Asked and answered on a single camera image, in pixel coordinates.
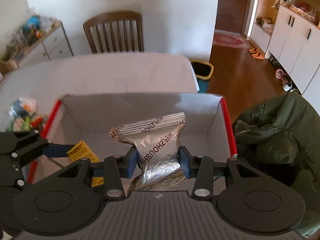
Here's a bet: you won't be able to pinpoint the yellow small box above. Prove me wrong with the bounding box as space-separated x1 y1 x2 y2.
66 140 105 188

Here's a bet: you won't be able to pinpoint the red white cardboard box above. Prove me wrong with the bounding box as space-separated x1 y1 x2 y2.
44 93 237 162

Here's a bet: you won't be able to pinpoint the white tissue pack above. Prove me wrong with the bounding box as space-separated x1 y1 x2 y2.
8 98 37 120

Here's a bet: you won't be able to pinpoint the silver foil snack pouch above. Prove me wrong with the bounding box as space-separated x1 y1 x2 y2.
109 112 186 192

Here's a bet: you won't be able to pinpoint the red orange keychain toy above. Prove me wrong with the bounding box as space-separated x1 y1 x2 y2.
30 116 48 128

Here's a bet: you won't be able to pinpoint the dark green jacket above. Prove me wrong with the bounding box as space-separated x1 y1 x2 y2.
233 93 319 238

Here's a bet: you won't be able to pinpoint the yellow rim trash bin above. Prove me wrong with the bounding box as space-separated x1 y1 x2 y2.
190 59 214 93

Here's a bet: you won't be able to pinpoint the white drawer sideboard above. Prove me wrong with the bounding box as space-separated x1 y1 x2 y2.
1 21 74 75

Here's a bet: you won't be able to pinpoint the orange slippers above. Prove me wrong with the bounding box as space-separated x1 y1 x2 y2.
248 48 264 60

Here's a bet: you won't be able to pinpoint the blue toy on sideboard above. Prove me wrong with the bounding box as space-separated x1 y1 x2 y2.
23 16 40 31

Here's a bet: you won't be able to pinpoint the red round door rug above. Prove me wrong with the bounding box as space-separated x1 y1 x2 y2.
213 31 252 50

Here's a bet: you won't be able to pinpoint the brown wooden chair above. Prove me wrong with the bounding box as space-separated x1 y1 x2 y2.
83 10 144 54

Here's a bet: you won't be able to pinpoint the white shoe cabinet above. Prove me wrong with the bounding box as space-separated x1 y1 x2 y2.
249 0 320 94

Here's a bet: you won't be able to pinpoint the brown entrance door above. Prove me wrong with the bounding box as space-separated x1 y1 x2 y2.
215 0 250 34

